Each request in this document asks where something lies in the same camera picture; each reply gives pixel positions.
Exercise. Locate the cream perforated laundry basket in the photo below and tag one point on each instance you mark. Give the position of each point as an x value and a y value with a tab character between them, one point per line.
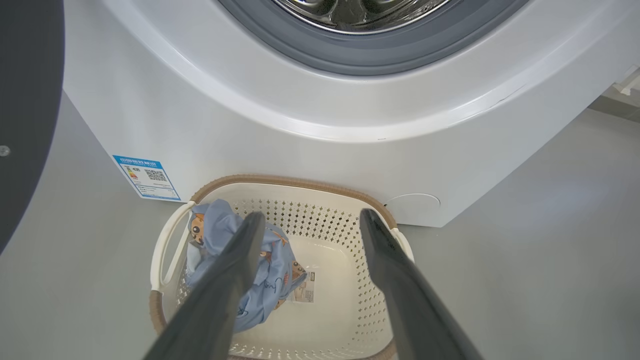
330	280

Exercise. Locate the round black glass washer door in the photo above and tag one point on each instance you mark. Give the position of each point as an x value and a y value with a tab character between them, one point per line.
30	100

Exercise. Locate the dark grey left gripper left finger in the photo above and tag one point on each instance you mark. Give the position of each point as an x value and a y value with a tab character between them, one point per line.
215	295

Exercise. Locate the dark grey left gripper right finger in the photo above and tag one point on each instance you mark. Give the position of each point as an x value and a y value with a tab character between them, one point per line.
410	300

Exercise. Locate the paper basket label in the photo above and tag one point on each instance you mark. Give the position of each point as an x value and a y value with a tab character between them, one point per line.
302	290

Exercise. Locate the blue energy label sticker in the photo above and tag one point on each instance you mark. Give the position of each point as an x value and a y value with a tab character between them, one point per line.
146	177

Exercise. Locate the blue cartoon print garment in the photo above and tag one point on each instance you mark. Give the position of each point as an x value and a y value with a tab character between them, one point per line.
272	270

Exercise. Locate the white front-load washing machine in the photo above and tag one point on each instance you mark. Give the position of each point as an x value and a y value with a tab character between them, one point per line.
200	100

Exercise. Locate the round white filter cover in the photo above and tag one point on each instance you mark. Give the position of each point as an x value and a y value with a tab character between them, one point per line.
412	210

